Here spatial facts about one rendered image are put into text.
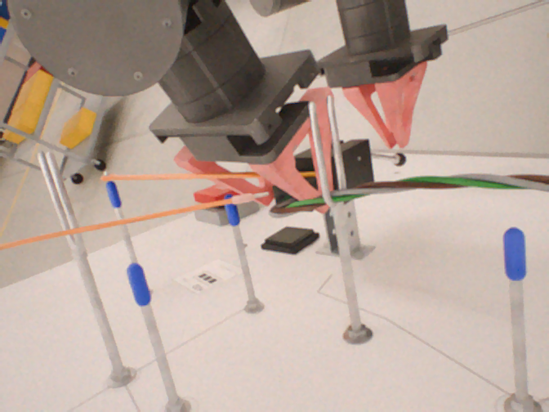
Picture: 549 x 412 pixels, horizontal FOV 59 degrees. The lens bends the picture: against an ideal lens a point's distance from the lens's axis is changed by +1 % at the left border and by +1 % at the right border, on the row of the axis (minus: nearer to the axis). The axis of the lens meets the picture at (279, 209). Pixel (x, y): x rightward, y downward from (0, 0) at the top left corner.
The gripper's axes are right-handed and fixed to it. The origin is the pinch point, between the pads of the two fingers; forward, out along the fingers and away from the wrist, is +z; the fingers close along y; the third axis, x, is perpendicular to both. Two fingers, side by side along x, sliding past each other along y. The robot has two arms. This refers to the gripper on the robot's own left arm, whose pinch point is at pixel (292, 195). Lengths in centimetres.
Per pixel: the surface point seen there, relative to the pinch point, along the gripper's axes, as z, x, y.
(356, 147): 1.6, 6.8, 1.0
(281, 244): 7.5, 0.3, -6.3
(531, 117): 86, 111, -30
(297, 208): -3.3, -3.6, 4.9
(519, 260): -2.9, -4.4, 17.0
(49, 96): 54, 115, -371
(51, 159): -12.5, -9.5, -2.2
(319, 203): -3.5, -3.2, 6.4
